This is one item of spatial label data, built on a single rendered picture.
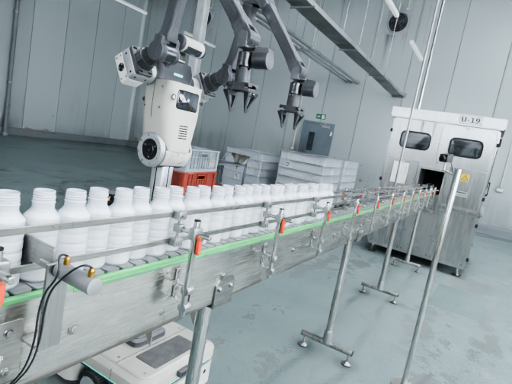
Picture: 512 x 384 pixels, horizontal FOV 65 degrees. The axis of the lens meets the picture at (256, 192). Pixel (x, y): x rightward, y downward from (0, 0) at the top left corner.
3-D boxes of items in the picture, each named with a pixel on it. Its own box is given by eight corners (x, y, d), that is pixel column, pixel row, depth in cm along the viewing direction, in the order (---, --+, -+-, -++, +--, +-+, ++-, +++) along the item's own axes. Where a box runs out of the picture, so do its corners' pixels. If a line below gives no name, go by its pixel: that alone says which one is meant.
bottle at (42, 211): (58, 273, 78) (68, 190, 75) (46, 285, 72) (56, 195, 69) (24, 269, 77) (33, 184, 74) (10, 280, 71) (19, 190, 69)
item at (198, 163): (185, 172, 369) (189, 148, 366) (149, 164, 384) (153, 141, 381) (217, 171, 425) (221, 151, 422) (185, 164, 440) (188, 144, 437)
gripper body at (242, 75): (248, 88, 135) (251, 65, 134) (224, 86, 140) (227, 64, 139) (258, 91, 141) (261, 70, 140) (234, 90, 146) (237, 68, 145)
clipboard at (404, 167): (404, 184, 557) (411, 161, 553) (388, 180, 569) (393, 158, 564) (405, 184, 560) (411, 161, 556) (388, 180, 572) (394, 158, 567)
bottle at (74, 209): (84, 277, 78) (95, 194, 76) (49, 278, 75) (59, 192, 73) (81, 266, 83) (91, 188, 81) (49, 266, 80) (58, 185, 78)
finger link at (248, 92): (245, 112, 136) (249, 84, 135) (228, 110, 139) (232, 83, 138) (255, 115, 142) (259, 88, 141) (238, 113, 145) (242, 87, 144)
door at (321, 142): (319, 194, 1197) (334, 123, 1169) (289, 187, 1246) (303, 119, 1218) (321, 193, 1206) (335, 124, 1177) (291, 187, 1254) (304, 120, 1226)
